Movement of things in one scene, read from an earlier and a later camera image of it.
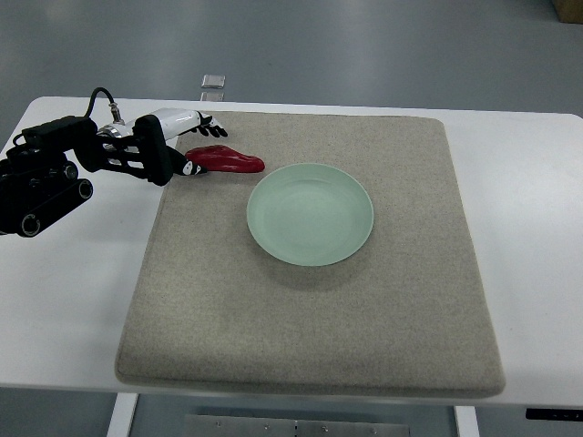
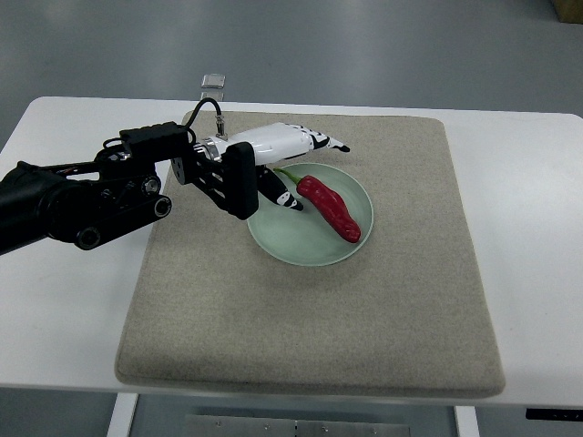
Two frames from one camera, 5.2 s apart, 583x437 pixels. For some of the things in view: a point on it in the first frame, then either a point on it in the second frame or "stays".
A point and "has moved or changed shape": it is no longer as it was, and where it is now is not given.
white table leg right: [467, 421] stays
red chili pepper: [223, 158] has moved or changed shape
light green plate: [310, 214] stays
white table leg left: [122, 415] stays
